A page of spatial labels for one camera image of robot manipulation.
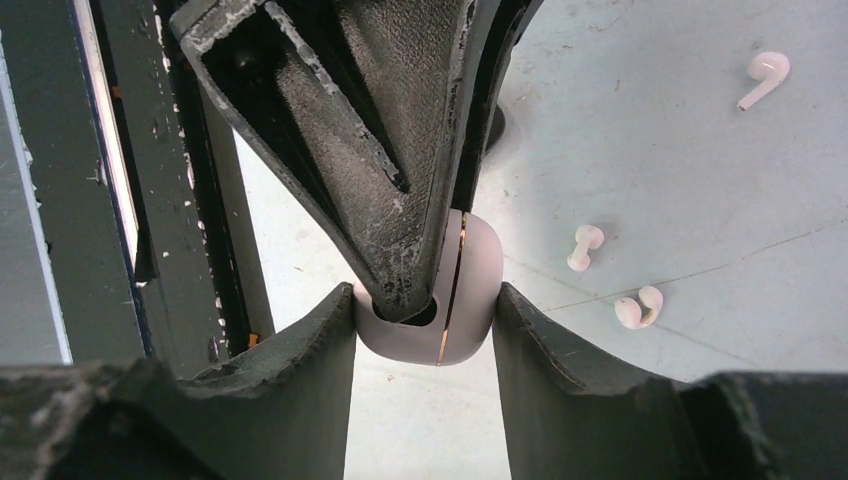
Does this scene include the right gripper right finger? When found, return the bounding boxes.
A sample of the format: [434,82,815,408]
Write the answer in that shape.
[493,284,847,479]

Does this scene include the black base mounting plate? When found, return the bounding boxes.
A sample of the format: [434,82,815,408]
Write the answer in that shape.
[1,1,274,378]

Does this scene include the black earbud charging case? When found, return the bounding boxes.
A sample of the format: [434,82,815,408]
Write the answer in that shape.
[484,105,506,154]

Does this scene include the white case with black window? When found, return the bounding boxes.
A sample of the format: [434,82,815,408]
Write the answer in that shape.
[354,209,503,366]

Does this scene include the white earbud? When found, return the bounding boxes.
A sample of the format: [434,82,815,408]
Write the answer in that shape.
[614,286,664,330]
[567,225,605,272]
[736,51,791,111]

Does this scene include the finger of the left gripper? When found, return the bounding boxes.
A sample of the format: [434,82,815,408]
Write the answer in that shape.
[451,0,543,211]
[169,1,499,323]

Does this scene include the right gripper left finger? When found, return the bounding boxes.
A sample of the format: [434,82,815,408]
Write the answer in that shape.
[1,283,356,479]

